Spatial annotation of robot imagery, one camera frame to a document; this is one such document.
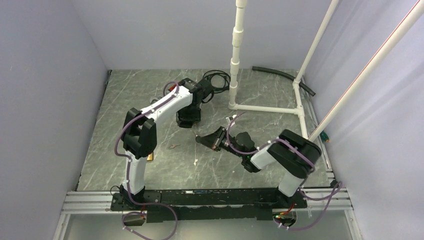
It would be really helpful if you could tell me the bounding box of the brass padlock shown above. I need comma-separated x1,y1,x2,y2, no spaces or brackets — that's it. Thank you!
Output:
146,152,154,163

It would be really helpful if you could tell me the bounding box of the purple cable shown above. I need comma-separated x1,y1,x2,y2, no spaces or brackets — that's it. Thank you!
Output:
121,202,180,240

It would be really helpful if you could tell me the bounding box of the white PVC pipe frame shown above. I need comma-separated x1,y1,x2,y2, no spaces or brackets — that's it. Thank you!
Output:
227,0,424,149

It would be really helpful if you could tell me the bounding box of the green orange screwdriver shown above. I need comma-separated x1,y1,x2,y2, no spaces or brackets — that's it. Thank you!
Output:
319,131,330,143

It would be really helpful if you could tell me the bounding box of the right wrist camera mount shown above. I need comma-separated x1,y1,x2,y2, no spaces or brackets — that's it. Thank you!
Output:
225,114,237,124

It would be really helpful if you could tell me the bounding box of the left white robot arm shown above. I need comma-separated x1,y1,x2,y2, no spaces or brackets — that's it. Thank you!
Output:
117,78,214,210

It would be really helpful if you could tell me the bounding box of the coiled black cable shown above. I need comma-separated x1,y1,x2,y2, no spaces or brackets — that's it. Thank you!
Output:
202,69,232,95

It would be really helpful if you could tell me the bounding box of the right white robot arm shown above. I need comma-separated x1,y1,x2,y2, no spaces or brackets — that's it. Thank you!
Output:
195,127,322,208

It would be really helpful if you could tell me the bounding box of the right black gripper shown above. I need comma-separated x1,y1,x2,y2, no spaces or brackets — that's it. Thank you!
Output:
196,126,246,159

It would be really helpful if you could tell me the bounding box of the black foam tube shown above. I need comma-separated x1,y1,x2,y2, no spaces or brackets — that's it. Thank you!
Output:
252,65,317,97

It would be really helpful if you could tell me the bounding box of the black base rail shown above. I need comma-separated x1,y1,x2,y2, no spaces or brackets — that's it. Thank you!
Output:
110,187,308,223

